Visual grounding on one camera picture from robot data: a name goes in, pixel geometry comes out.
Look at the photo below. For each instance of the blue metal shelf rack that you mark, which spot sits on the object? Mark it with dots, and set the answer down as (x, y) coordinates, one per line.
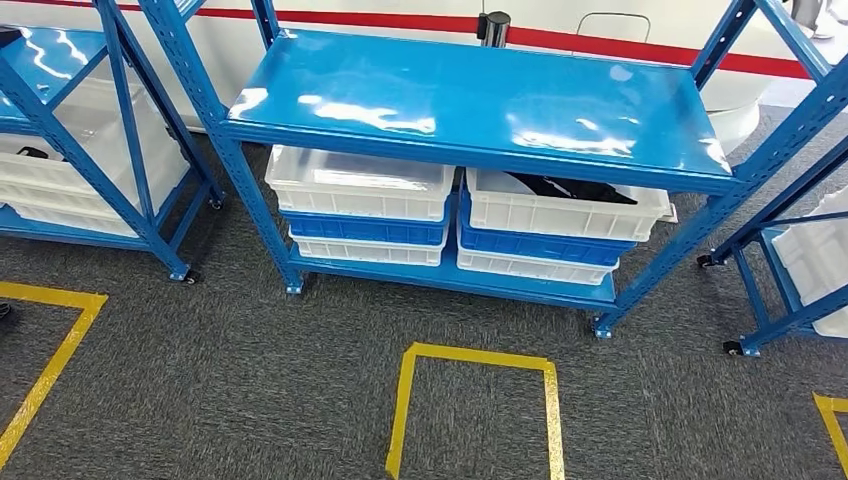
(464, 93)
(755, 298)
(40, 66)

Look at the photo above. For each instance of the black plastic part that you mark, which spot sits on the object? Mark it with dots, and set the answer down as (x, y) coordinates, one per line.
(33, 153)
(570, 191)

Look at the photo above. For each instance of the red barrier belt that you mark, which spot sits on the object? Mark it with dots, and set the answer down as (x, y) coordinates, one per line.
(629, 50)
(364, 20)

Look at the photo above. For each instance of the white car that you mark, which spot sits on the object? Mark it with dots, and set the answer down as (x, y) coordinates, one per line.
(397, 5)

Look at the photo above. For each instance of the black stanchion post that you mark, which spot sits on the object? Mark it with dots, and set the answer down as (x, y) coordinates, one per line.
(495, 30)

